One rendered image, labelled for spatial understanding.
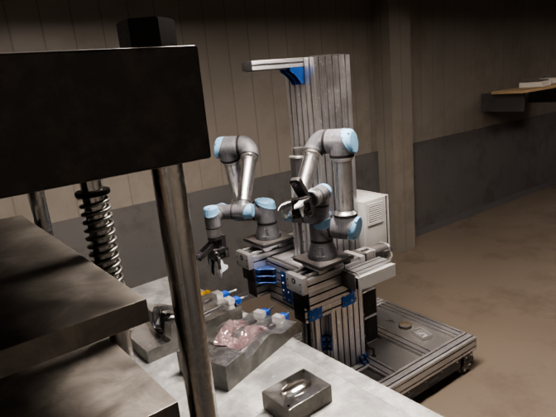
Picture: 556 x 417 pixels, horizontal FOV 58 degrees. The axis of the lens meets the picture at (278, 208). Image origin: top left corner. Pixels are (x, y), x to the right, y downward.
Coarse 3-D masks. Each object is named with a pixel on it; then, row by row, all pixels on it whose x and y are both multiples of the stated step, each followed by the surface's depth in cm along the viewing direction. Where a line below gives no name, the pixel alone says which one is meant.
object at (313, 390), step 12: (300, 372) 186; (276, 384) 181; (288, 384) 180; (300, 384) 182; (312, 384) 179; (324, 384) 178; (264, 396) 176; (276, 396) 174; (288, 396) 176; (300, 396) 172; (312, 396) 172; (324, 396) 176; (264, 408) 178; (276, 408) 171; (288, 408) 167; (300, 408) 169; (312, 408) 173
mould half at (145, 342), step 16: (160, 304) 242; (208, 304) 247; (224, 304) 245; (208, 320) 232; (224, 320) 237; (144, 336) 227; (160, 336) 226; (176, 336) 222; (208, 336) 233; (144, 352) 216; (160, 352) 218
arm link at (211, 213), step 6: (204, 210) 242; (210, 210) 241; (216, 210) 242; (204, 216) 243; (210, 216) 242; (216, 216) 243; (222, 216) 249; (210, 222) 242; (216, 222) 243; (210, 228) 243; (216, 228) 244
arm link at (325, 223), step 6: (318, 210) 215; (324, 210) 215; (306, 216) 219; (312, 216) 218; (318, 216) 216; (324, 216) 216; (306, 222) 221; (312, 222) 219; (318, 222) 217; (324, 222) 217; (318, 228) 218; (324, 228) 218
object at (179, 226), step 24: (168, 168) 91; (168, 192) 92; (48, 216) 190; (168, 216) 93; (168, 240) 95; (192, 240) 97; (168, 264) 97; (192, 264) 97; (192, 288) 98; (192, 312) 99; (192, 336) 100; (192, 360) 101; (192, 384) 103; (192, 408) 104; (216, 408) 107
